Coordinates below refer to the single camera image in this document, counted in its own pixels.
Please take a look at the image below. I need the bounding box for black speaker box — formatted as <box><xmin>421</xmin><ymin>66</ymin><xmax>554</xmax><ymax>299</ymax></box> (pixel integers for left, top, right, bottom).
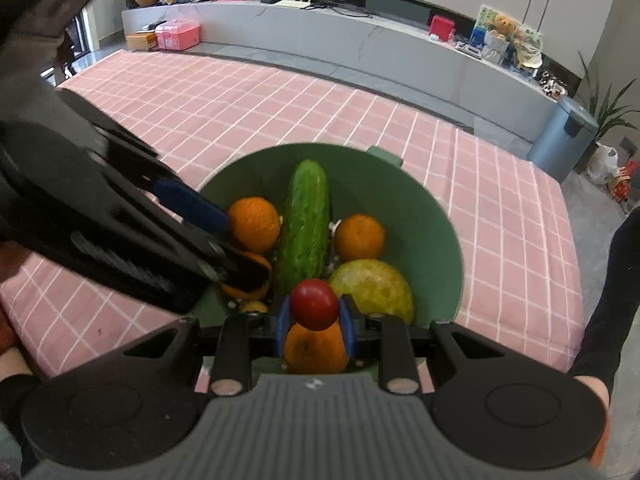
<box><xmin>364</xmin><ymin>0</ymin><xmax>432</xmax><ymax>24</ymax></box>

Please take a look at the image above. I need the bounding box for red tomato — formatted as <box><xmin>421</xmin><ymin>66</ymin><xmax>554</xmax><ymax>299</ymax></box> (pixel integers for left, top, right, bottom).
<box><xmin>290</xmin><ymin>278</ymin><xmax>340</xmax><ymax>332</ymax></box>

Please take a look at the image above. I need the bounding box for green colander bowl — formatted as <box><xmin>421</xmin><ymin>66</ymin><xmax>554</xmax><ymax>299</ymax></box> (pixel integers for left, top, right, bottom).
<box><xmin>192</xmin><ymin>143</ymin><xmax>465</xmax><ymax>357</ymax></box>

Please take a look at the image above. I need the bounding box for white marble cabinet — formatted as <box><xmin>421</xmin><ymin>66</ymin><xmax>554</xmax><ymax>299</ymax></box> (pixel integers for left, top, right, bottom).
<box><xmin>121</xmin><ymin>0</ymin><xmax>559</xmax><ymax>144</ymax></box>

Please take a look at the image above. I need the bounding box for brown teddy bear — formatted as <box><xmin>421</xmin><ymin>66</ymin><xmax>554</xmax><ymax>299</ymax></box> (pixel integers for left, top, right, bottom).
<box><xmin>487</xmin><ymin>14</ymin><xmax>519</xmax><ymax>42</ymax></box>

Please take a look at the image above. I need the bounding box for green cucumber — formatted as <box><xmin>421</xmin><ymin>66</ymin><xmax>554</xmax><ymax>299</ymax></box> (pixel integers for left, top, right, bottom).
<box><xmin>272</xmin><ymin>159</ymin><xmax>332</xmax><ymax>296</ymax></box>

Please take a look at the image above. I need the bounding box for large yellow-green pomelo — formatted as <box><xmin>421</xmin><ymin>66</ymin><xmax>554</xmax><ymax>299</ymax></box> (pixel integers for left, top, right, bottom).
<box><xmin>328</xmin><ymin>258</ymin><xmax>416</xmax><ymax>326</ymax></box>

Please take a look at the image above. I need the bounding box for white plastic bag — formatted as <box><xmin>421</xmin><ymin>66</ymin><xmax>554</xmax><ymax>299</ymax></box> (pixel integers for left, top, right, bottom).
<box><xmin>585</xmin><ymin>142</ymin><xmax>620</xmax><ymax>184</ymax></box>

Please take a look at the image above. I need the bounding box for blue-grey trash can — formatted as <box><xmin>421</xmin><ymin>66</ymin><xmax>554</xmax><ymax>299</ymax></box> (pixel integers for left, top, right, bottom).
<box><xmin>527</xmin><ymin>95</ymin><xmax>600</xmax><ymax>185</ymax></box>

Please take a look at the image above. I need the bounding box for white cap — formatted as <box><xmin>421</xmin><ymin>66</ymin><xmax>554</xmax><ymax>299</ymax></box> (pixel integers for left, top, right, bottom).
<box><xmin>514</xmin><ymin>49</ymin><xmax>544</xmax><ymax>70</ymax></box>

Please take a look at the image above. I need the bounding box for pink storage box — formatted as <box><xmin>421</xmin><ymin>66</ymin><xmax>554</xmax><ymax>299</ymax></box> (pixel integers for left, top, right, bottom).
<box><xmin>154</xmin><ymin>18</ymin><xmax>202</xmax><ymax>52</ymax></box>

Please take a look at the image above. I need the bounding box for red box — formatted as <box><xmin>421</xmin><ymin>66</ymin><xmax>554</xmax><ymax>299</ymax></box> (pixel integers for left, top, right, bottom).
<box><xmin>428</xmin><ymin>13</ymin><xmax>456</xmax><ymax>41</ymax></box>

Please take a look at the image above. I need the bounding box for red paper bag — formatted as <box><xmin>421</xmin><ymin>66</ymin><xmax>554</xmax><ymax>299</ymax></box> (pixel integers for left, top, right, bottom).
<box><xmin>607</xmin><ymin>159</ymin><xmax>640</xmax><ymax>202</ymax></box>

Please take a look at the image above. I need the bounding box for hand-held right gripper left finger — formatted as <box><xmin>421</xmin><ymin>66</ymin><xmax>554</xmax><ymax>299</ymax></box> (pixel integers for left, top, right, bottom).
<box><xmin>119</xmin><ymin>295</ymin><xmax>291</xmax><ymax>394</ymax></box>

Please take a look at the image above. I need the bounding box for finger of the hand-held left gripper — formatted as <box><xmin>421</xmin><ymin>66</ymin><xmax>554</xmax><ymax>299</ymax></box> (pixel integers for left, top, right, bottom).
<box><xmin>59</xmin><ymin>88</ymin><xmax>231</xmax><ymax>234</ymax></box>
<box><xmin>124</xmin><ymin>199</ymin><xmax>274</xmax><ymax>294</ymax></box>

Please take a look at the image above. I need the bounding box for pink checked tablecloth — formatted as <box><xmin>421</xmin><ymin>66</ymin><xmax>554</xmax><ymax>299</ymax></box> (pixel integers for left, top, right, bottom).
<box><xmin>0</xmin><ymin>50</ymin><xmax>586</xmax><ymax>394</ymax></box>

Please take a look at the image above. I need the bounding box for small bumpy orange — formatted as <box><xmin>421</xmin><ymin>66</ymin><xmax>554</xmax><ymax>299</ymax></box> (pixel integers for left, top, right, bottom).
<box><xmin>227</xmin><ymin>196</ymin><xmax>282</xmax><ymax>255</ymax></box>

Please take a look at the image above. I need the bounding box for green picture board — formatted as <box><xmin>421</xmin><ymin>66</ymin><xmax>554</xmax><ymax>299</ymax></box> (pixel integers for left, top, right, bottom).
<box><xmin>474</xmin><ymin>3</ymin><xmax>544</xmax><ymax>57</ymax></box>

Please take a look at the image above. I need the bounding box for orange cardboard box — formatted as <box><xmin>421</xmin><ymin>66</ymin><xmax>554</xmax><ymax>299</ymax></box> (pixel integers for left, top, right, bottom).
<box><xmin>125</xmin><ymin>31</ymin><xmax>159</xmax><ymax>52</ymax></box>

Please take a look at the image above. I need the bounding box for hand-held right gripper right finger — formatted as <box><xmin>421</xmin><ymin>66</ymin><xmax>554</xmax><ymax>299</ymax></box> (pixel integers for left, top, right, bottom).
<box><xmin>340</xmin><ymin>294</ymin><xmax>506</xmax><ymax>394</ymax></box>

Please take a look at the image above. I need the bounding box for potted green plant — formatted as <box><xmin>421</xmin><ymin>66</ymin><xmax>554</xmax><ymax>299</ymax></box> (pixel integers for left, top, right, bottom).
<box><xmin>577</xmin><ymin>49</ymin><xmax>640</xmax><ymax>147</ymax></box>

